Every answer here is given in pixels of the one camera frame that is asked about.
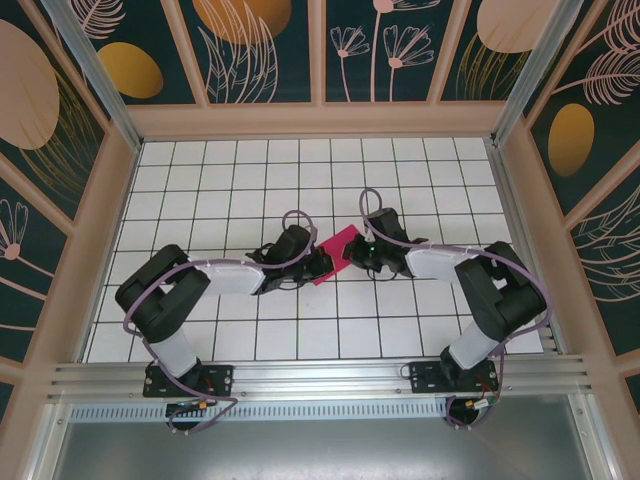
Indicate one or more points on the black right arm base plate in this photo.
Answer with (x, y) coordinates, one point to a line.
(425, 377)

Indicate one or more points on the magenta cloth square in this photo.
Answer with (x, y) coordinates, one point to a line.
(342, 240)

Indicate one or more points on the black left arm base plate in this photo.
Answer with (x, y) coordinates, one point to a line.
(220, 380)

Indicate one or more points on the aluminium side rail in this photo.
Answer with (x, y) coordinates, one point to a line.
(520, 225)

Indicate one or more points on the aluminium mounting rail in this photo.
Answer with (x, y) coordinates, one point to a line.
(320, 377)

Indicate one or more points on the aluminium corner post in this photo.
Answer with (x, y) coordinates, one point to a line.
(100, 85)
(530, 70)

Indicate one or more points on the grey metal sheet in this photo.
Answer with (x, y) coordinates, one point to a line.
(320, 450)

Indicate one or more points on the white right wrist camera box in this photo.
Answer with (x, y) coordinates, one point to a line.
(369, 233)

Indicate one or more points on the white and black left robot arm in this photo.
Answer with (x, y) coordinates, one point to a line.
(160, 285)

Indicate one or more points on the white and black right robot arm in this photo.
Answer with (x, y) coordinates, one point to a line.
(500, 295)

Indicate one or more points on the small circuit board with connectors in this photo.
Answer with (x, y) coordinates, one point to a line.
(192, 406)
(482, 402)

